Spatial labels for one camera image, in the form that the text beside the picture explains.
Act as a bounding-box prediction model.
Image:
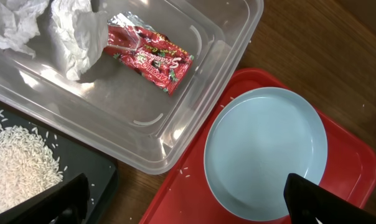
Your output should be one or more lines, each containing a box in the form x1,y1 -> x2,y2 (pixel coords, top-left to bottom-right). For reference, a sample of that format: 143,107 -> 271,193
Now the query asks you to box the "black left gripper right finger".
283,173 -> 376,224

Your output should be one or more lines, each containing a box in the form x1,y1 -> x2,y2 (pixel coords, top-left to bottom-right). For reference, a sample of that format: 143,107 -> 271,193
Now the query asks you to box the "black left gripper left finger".
0,173 -> 90,224

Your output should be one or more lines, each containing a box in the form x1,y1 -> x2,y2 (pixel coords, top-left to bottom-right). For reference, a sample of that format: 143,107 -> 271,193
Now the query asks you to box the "white rice pile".
0,109 -> 68,214

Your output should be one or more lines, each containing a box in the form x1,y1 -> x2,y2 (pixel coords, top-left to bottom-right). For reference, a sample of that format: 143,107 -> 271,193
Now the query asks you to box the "red snack wrapper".
104,12 -> 194,95

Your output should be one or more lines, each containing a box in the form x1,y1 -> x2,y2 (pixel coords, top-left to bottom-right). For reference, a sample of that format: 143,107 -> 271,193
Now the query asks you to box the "white tissue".
0,0 -> 110,81

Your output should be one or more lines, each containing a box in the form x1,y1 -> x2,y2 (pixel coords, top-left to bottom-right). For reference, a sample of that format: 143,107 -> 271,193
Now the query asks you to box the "black tray bin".
0,101 -> 120,224

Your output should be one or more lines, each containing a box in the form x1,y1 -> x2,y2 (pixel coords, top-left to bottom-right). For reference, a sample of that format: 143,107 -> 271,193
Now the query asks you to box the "red plastic tray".
141,68 -> 376,223

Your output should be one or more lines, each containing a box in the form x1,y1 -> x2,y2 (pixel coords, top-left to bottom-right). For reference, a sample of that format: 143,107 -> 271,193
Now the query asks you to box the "light blue plate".
204,87 -> 328,222

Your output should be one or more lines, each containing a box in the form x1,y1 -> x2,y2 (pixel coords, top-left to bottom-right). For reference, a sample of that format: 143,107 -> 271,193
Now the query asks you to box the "clear plastic bin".
0,0 -> 264,174

